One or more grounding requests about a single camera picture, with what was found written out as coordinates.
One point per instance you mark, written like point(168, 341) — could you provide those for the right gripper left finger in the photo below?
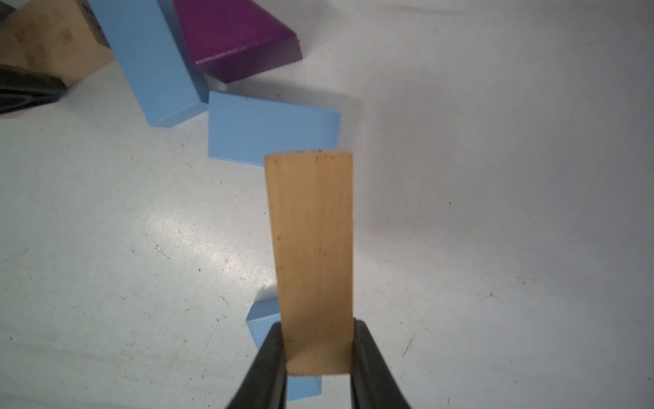
point(265, 384)

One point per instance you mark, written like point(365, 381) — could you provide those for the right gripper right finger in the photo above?
point(371, 383)

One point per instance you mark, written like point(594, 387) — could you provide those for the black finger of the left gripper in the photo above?
point(22, 89)

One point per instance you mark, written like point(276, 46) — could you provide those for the tan wooden block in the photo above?
point(61, 39)
point(311, 207)

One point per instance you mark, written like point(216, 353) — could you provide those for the light blue block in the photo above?
point(260, 319)
point(146, 39)
point(246, 129)

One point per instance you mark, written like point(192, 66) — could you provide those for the purple pentagon block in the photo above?
point(232, 40)

